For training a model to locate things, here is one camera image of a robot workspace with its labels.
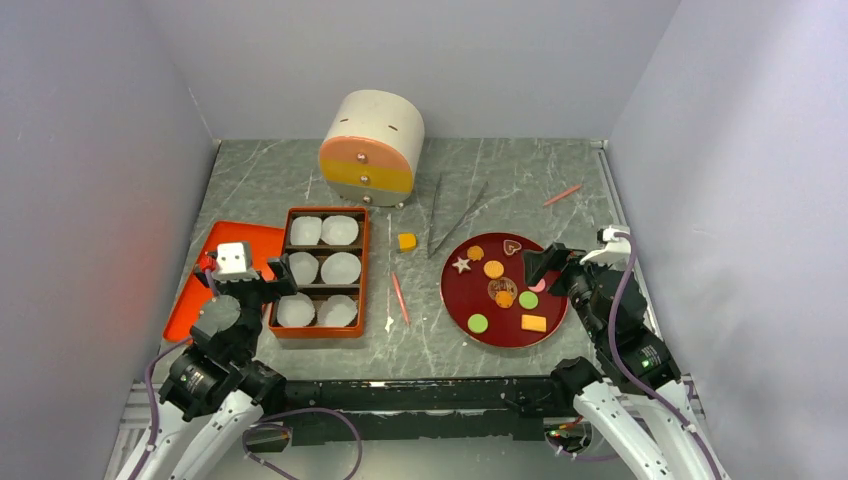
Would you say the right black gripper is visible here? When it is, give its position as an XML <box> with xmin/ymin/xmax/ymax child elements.
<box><xmin>521</xmin><ymin>240</ymin><xmax>614</xmax><ymax>342</ymax></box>

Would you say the pink round cookie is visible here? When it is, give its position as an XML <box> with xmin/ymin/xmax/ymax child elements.
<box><xmin>528</xmin><ymin>279</ymin><xmax>547</xmax><ymax>293</ymax></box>

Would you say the green round cookie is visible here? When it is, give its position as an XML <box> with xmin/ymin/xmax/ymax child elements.
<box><xmin>518</xmin><ymin>290</ymin><xmax>539</xmax><ymax>310</ymax></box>
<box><xmin>467</xmin><ymin>313</ymin><xmax>489</xmax><ymax>334</ymax></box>

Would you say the round orange waffle cookie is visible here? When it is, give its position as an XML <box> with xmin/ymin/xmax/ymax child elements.
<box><xmin>483</xmin><ymin>260</ymin><xmax>505</xmax><ymax>280</ymax></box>

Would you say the orange chip cookie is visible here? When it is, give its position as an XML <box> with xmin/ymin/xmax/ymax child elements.
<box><xmin>494</xmin><ymin>290</ymin><xmax>515</xmax><ymax>309</ymax></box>

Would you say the dark red round plate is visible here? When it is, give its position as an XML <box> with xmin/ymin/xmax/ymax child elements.
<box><xmin>440</xmin><ymin>232</ymin><xmax>568</xmax><ymax>349</ymax></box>

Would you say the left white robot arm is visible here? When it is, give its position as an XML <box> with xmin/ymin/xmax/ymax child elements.
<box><xmin>118</xmin><ymin>247</ymin><xmax>298</xmax><ymax>479</ymax></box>

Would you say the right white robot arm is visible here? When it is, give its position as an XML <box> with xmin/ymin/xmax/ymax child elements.
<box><xmin>521</xmin><ymin>232</ymin><xmax>729</xmax><ymax>479</ymax></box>

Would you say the orange box lid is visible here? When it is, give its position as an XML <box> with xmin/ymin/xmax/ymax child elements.
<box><xmin>162</xmin><ymin>221</ymin><xmax>286</xmax><ymax>344</ymax></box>

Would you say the brown heart cookie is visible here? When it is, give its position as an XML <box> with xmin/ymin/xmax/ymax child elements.
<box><xmin>503</xmin><ymin>238</ymin><xmax>523</xmax><ymax>257</ymax></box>

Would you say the white paper cup bottom-left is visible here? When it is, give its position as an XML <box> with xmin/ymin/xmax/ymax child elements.
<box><xmin>276</xmin><ymin>293</ymin><xmax>316</xmax><ymax>328</ymax></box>

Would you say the yellow rectangular biscuit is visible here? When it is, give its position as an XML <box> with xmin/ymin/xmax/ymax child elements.
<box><xmin>521</xmin><ymin>314</ymin><xmax>548</xmax><ymax>333</ymax></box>

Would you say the orange swirl cookie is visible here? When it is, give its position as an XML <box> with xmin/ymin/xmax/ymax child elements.
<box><xmin>466</xmin><ymin>245</ymin><xmax>485</xmax><ymax>262</ymax></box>

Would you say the white paper cup top-left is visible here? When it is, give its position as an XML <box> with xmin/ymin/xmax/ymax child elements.
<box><xmin>289</xmin><ymin>216</ymin><xmax>323</xmax><ymax>246</ymax></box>

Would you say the orange pen far right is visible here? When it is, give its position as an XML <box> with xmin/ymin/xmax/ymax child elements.
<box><xmin>543</xmin><ymin>184</ymin><xmax>582</xmax><ymax>207</ymax></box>

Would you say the orange cookie box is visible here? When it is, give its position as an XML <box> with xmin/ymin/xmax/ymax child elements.
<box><xmin>269</xmin><ymin>207</ymin><xmax>370</xmax><ymax>340</ymax></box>

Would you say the white paper cup middle-right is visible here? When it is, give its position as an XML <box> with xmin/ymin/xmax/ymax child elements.
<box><xmin>320</xmin><ymin>252</ymin><xmax>362</xmax><ymax>285</ymax></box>

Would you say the white paper cup bottom-right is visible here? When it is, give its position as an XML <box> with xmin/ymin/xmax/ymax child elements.
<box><xmin>317</xmin><ymin>295</ymin><xmax>358</xmax><ymax>328</ymax></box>

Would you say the white paper cup top-right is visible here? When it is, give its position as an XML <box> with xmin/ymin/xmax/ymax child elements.
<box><xmin>320</xmin><ymin>215</ymin><xmax>360</xmax><ymax>246</ymax></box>

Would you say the yellow sponge cube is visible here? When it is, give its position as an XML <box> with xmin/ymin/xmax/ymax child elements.
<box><xmin>397</xmin><ymin>232</ymin><xmax>418</xmax><ymax>253</ymax></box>

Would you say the orange pen near box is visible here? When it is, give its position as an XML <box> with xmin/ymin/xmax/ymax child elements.
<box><xmin>390</xmin><ymin>271</ymin><xmax>411</xmax><ymax>327</ymax></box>

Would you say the round mini drawer cabinet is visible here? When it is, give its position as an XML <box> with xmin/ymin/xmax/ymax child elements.
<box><xmin>319</xmin><ymin>89</ymin><xmax>425</xmax><ymax>208</ymax></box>

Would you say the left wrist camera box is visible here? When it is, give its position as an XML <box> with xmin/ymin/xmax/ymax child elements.
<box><xmin>214</xmin><ymin>242</ymin><xmax>260</xmax><ymax>282</ymax></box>

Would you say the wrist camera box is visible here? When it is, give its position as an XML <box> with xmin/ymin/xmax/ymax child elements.
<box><xmin>214</xmin><ymin>242</ymin><xmax>260</xmax><ymax>282</ymax></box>
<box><xmin>579</xmin><ymin>225</ymin><xmax>632</xmax><ymax>265</ymax></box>

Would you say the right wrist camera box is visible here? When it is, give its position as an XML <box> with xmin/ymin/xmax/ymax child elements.
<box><xmin>579</xmin><ymin>225</ymin><xmax>632</xmax><ymax>265</ymax></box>

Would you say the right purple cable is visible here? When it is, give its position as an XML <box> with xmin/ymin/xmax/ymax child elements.
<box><xmin>546</xmin><ymin>231</ymin><xmax>727</xmax><ymax>480</ymax></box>

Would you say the purple cable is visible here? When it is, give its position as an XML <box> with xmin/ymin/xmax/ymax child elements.
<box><xmin>546</xmin><ymin>231</ymin><xmax>727</xmax><ymax>480</ymax></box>
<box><xmin>125</xmin><ymin>337</ymin><xmax>364</xmax><ymax>480</ymax></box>

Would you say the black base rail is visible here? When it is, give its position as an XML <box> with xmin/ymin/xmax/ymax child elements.
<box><xmin>261</xmin><ymin>375</ymin><xmax>577</xmax><ymax>446</ymax></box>

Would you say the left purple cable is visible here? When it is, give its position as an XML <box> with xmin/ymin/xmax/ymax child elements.
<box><xmin>125</xmin><ymin>337</ymin><xmax>364</xmax><ymax>480</ymax></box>

